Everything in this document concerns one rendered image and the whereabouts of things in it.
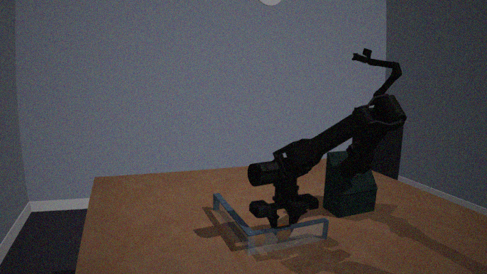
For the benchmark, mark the clear l-shaped low wall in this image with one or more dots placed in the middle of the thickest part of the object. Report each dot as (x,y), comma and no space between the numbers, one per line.
(277,240)

